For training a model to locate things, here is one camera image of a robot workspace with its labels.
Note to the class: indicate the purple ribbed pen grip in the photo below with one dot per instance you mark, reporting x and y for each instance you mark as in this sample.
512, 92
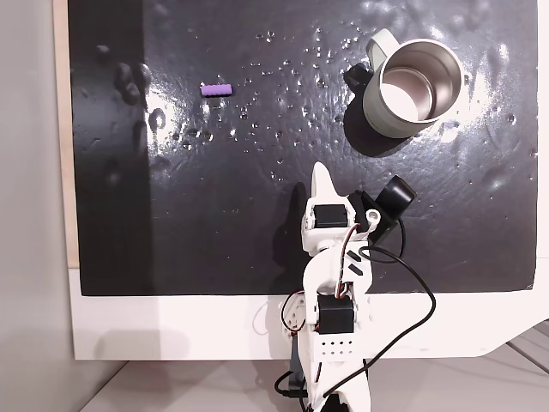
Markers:
216, 90

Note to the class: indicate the white steel-lined mug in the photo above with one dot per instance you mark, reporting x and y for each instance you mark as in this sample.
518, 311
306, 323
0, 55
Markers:
377, 107

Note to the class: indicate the small black plastic block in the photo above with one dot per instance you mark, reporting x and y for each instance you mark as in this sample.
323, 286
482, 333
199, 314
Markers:
355, 77

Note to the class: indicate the black glossy mat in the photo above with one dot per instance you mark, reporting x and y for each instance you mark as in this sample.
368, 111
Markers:
214, 214

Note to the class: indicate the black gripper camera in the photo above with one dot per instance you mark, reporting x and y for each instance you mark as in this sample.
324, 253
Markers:
396, 193

